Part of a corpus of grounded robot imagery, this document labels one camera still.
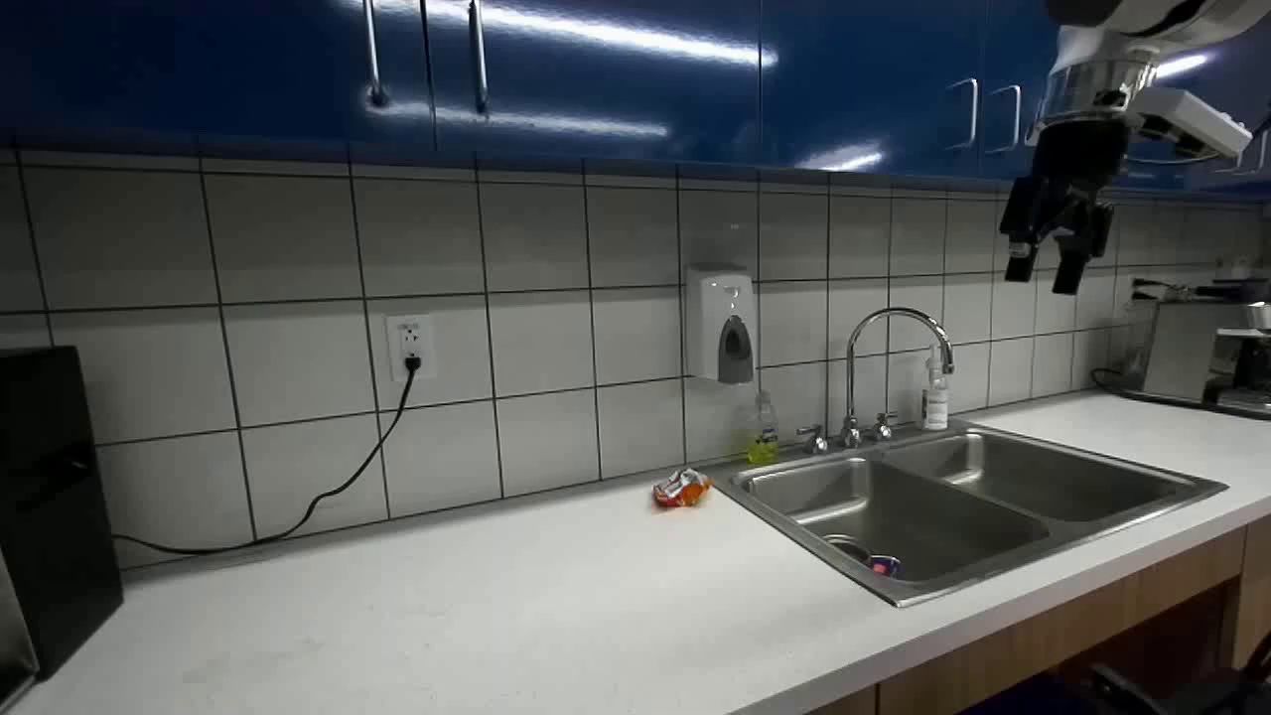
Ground yellow dish soap bottle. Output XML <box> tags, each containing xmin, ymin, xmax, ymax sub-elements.
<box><xmin>742</xmin><ymin>391</ymin><xmax>782</xmax><ymax>466</ymax></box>

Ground blue upper cabinets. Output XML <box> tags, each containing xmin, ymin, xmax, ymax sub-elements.
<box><xmin>0</xmin><ymin>0</ymin><xmax>1271</xmax><ymax>200</ymax></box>

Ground black power cable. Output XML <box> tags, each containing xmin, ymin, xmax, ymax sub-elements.
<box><xmin>108</xmin><ymin>352</ymin><xmax>426</xmax><ymax>556</ymax></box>

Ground purple protein bar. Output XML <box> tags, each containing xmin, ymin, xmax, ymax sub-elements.
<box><xmin>835</xmin><ymin>545</ymin><xmax>900</xmax><ymax>576</ymax></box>

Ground silver coffee machine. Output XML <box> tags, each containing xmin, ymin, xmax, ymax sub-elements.
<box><xmin>1132</xmin><ymin>279</ymin><xmax>1271</xmax><ymax>418</ymax></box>

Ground white small bottle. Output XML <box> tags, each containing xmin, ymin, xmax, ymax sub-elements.
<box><xmin>922</xmin><ymin>373</ymin><xmax>953</xmax><ymax>429</ymax></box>

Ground chrome sink faucet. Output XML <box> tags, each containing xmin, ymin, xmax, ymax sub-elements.
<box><xmin>798</xmin><ymin>300</ymin><xmax>959</xmax><ymax>454</ymax></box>

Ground black appliance on left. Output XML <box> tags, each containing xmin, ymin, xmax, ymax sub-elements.
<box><xmin>0</xmin><ymin>344</ymin><xmax>121</xmax><ymax>700</ymax></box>

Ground white wall soap dispenser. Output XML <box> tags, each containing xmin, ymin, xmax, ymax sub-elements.
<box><xmin>681</xmin><ymin>268</ymin><xmax>758</xmax><ymax>384</ymax></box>

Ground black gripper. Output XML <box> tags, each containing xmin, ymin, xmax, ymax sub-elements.
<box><xmin>1003</xmin><ymin>119</ymin><xmax>1129</xmax><ymax>292</ymax></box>

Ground orange snack packet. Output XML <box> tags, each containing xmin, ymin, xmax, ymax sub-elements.
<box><xmin>650</xmin><ymin>466</ymin><xmax>710</xmax><ymax>509</ymax></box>

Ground stainless steel double sink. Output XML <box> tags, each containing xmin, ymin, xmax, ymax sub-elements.
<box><xmin>718</xmin><ymin>429</ymin><xmax>1219</xmax><ymax>606</ymax></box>

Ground white wall outlet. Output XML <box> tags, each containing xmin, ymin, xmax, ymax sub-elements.
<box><xmin>383</xmin><ymin>315</ymin><xmax>434</xmax><ymax>365</ymax></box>

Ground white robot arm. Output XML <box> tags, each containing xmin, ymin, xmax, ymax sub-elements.
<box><xmin>999</xmin><ymin>0</ymin><xmax>1271</xmax><ymax>292</ymax></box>

